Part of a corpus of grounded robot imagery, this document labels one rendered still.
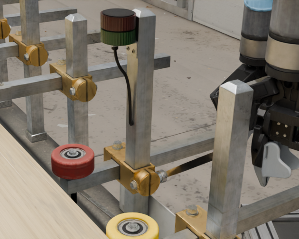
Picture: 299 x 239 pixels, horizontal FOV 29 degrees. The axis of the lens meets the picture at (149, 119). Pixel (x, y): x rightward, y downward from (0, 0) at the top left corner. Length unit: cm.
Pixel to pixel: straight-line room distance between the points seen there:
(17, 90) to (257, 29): 52
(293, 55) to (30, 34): 80
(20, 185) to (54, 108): 246
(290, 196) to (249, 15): 38
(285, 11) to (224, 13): 414
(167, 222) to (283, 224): 108
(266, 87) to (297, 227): 134
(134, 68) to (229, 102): 25
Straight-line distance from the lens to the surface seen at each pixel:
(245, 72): 126
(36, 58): 145
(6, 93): 124
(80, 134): 131
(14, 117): 171
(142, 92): 103
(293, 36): 82
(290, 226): 216
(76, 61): 124
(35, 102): 152
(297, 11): 81
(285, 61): 83
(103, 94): 364
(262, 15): 121
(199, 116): 338
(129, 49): 101
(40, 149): 153
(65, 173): 105
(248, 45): 123
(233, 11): 485
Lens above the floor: 143
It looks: 26 degrees down
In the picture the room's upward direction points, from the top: 2 degrees clockwise
